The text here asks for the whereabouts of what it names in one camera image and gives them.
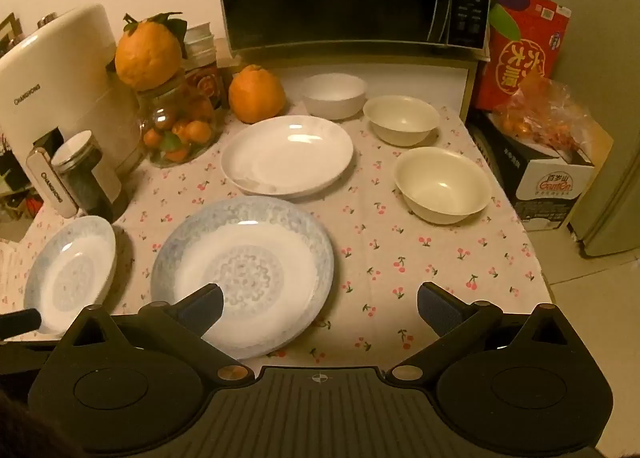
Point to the red label jar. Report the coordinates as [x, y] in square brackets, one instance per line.
[205, 83]

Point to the plastic bag of oranges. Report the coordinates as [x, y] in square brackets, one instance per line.
[550, 123]

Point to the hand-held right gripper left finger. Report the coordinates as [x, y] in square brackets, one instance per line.
[207, 309]

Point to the red gift box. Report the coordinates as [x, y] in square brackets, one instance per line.
[520, 53]

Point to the white bowl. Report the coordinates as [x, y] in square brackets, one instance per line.
[334, 98]

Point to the white plate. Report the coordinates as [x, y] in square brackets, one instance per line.
[287, 153]

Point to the dark jar with metal lid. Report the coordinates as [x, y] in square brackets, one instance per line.
[87, 173]

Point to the large blue patterned plate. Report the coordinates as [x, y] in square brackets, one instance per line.
[260, 248]

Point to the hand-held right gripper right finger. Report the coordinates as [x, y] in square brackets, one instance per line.
[439, 309]

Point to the grey refrigerator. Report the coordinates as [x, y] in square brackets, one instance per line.
[615, 188]

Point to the white kitchen appliance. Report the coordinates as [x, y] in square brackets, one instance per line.
[65, 83]

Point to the small cream bowl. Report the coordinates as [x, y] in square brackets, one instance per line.
[400, 118]

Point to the black and white cardboard box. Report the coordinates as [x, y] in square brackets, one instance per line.
[545, 193]

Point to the orange without leaves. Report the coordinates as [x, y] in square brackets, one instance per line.
[256, 95]

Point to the orange with leaves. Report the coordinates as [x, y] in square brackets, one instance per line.
[147, 55]

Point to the small blue patterned plate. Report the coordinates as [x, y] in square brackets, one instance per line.
[75, 268]

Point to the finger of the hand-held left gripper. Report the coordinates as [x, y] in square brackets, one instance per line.
[20, 324]

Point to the large cream bowl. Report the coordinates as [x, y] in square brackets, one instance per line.
[442, 188]

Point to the glass jar of kumquats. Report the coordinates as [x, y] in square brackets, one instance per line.
[175, 133]

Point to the cherry print tablecloth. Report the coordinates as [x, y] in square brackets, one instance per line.
[380, 248]

